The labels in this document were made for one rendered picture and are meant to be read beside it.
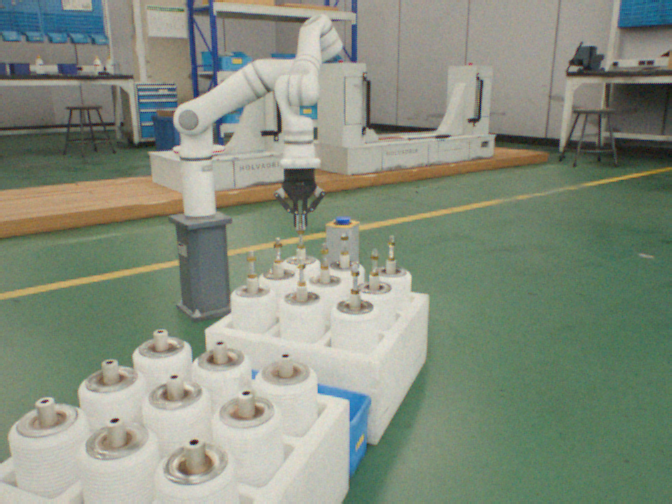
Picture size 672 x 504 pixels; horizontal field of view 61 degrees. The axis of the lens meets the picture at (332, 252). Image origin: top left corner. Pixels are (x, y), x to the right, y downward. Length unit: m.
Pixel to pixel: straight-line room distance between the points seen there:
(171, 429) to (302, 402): 0.19
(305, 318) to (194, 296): 0.65
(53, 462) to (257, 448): 0.26
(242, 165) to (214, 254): 1.75
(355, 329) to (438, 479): 0.31
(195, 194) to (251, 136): 1.97
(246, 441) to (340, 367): 0.38
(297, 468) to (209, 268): 1.00
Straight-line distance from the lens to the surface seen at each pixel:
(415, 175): 4.18
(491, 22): 7.25
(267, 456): 0.81
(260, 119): 3.66
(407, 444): 1.19
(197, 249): 1.70
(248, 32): 10.68
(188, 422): 0.85
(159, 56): 7.62
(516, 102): 6.96
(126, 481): 0.78
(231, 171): 3.40
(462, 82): 4.86
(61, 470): 0.87
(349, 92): 3.90
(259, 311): 1.21
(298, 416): 0.89
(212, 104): 1.64
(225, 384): 0.93
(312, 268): 1.41
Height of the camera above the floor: 0.68
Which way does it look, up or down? 17 degrees down
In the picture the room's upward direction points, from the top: straight up
